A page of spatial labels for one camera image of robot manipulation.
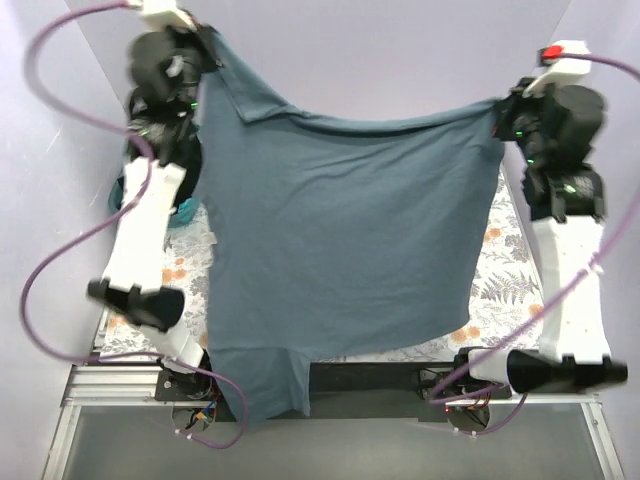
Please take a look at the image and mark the blue-grey t shirt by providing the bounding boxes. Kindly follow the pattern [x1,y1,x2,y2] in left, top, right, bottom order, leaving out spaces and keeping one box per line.
[196,33,504,425]

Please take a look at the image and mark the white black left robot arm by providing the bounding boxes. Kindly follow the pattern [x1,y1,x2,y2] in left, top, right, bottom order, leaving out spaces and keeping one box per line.
[87,24,220,400]

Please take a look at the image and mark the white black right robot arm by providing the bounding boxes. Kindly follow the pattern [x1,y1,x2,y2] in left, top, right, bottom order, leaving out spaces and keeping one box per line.
[452,77,628,398]

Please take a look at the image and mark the teal plastic bin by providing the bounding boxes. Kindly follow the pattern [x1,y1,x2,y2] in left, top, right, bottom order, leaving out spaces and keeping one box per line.
[106,174,201,230]

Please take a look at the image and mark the teal cloth in bin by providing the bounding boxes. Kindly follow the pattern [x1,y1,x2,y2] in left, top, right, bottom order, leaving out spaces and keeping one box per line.
[168,197,200,229]

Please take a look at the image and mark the floral table mat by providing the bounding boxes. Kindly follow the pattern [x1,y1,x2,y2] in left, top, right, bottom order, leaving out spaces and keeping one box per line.
[97,164,564,365]

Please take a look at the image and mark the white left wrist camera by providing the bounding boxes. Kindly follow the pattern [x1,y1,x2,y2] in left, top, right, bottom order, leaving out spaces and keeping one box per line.
[127,0,196,31]

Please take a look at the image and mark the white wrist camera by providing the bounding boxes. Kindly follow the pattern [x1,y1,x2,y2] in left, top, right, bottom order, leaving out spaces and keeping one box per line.
[522,40,592,98]
[127,0,196,31]

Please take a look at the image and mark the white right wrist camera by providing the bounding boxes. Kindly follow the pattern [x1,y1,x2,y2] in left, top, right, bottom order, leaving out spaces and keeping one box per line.
[522,40,592,98]

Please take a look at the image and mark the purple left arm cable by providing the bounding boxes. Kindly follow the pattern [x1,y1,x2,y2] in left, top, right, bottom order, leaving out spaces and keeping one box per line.
[17,0,250,452]

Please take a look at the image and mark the aluminium frame rail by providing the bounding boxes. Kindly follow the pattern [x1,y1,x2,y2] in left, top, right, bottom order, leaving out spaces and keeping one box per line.
[62,364,160,406]

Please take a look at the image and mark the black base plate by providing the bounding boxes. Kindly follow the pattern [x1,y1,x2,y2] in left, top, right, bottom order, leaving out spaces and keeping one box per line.
[154,360,516,424]

